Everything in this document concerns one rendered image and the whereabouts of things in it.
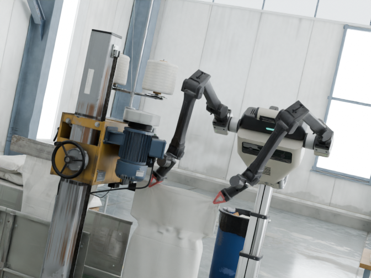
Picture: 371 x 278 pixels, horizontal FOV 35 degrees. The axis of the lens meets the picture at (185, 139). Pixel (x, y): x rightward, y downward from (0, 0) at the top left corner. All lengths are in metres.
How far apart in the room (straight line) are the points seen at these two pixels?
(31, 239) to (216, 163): 8.33
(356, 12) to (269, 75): 1.91
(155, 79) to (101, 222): 1.14
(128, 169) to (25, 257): 0.88
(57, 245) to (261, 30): 8.92
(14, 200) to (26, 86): 5.22
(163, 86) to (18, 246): 1.20
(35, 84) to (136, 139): 6.30
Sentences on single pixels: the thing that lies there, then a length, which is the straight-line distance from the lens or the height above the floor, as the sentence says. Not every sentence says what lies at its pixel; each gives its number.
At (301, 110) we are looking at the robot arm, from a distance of 2.87.
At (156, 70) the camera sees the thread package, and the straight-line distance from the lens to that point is 2.94.
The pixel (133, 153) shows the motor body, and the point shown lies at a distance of 2.82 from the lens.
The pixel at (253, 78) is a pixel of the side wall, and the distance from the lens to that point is 11.31.
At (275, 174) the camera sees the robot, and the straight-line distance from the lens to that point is 3.49.
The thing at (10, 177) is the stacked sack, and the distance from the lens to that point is 6.13.
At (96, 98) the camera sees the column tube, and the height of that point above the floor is 1.44.
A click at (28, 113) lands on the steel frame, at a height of 0.91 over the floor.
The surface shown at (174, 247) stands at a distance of 3.13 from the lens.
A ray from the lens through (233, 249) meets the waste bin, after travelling 5.28.
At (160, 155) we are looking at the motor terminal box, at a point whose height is 1.23.
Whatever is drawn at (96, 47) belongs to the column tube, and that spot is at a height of 1.68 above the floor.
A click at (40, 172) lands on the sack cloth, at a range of 3.51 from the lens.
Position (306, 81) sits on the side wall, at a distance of 11.13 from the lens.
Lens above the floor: 1.48
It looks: 3 degrees down
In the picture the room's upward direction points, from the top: 12 degrees clockwise
